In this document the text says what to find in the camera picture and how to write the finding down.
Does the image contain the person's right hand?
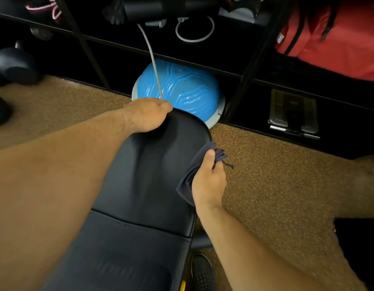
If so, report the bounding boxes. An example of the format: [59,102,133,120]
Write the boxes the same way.
[191,149,227,211]

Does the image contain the person's left hand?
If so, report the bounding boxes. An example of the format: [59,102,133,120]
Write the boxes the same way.
[122,97,173,134]

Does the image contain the dark grey cleaning cloth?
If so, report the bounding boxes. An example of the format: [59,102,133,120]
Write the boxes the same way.
[176,141,235,207]

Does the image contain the black padded workout bench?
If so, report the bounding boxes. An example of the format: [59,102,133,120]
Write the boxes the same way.
[41,107,213,291]

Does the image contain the person's right forearm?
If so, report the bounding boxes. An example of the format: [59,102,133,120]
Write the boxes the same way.
[194,202,327,291]

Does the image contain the person's left forearm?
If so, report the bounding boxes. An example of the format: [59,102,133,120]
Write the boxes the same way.
[0,109,136,291]

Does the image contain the person's black shorts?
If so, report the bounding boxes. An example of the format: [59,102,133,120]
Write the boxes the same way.
[334,218,374,291]

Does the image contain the blue balance trainer dome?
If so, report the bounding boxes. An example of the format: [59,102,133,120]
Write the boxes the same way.
[131,59,226,129]

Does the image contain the small silver clip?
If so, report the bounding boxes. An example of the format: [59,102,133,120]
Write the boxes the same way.
[144,18,168,29]

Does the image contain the black foam roller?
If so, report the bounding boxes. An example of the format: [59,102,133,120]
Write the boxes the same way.
[123,0,221,22]

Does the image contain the black storage shelf rack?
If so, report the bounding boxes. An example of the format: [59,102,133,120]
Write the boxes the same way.
[0,0,374,160]

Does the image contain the dark round weight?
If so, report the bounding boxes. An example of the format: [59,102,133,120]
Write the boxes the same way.
[30,27,54,41]

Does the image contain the black and white pouch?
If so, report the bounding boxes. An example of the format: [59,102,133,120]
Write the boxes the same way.
[219,0,265,25]

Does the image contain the pink band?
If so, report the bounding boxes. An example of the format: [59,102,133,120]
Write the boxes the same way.
[25,0,63,21]

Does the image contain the red bag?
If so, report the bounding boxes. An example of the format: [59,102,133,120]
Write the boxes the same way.
[275,0,374,82]

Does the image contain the white hanging cord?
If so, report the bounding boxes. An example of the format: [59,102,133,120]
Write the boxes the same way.
[137,23,164,100]

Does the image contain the white cord ring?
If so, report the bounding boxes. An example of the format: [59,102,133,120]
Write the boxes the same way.
[175,16,215,43]

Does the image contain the black bundled straps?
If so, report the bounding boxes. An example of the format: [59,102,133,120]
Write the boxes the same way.
[102,0,127,25]

